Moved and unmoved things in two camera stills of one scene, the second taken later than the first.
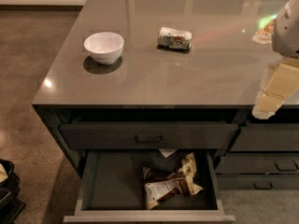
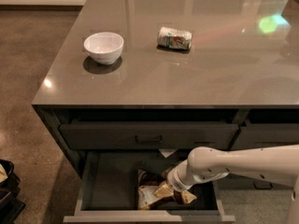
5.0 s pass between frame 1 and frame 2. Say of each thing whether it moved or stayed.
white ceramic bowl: stayed
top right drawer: stayed
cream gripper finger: moved
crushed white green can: stayed
